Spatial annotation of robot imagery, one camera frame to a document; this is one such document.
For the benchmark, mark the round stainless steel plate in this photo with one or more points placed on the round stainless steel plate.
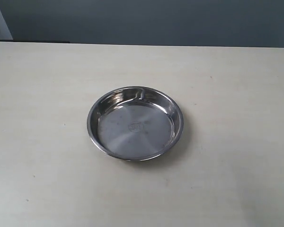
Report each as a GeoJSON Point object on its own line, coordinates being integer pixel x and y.
{"type": "Point", "coordinates": [135, 123]}

